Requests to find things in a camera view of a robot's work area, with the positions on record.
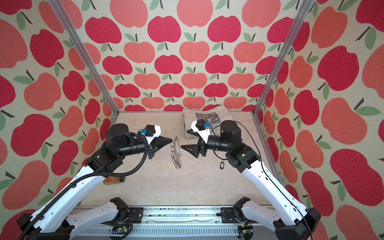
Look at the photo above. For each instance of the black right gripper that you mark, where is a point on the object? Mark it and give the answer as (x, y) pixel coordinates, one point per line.
(201, 144)

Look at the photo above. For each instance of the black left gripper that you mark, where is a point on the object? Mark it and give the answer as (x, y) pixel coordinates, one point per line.
(158, 145)

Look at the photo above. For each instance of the metal key organizer plate with rings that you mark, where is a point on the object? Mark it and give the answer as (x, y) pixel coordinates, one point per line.
(176, 153)

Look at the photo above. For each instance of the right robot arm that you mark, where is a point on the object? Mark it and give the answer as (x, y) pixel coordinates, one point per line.
(289, 219)

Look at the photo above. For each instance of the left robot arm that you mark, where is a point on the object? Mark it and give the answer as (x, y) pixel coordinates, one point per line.
(121, 155)

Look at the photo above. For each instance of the beige canvas tote bag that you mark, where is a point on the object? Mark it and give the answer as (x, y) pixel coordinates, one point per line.
(214, 117)

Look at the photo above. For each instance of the orange brown object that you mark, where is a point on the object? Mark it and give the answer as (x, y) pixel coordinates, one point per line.
(114, 180)

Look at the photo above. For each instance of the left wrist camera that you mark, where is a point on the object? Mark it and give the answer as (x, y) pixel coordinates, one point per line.
(151, 132)

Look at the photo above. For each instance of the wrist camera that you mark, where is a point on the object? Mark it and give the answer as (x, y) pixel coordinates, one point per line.
(151, 132)
(202, 128)

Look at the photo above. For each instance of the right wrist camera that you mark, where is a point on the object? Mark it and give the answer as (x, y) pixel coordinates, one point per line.
(202, 128)

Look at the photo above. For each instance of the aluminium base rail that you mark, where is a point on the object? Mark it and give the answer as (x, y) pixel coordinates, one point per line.
(186, 215)

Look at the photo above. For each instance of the perforated cable tray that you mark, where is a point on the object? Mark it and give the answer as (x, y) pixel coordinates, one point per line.
(162, 231)

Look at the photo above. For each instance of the aluminium corner post left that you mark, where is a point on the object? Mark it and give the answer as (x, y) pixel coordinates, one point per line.
(71, 31)

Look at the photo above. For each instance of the aluminium corner post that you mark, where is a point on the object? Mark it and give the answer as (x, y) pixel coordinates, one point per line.
(298, 21)
(71, 31)

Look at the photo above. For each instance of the aluminium corner post right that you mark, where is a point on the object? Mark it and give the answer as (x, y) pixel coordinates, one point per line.
(298, 21)

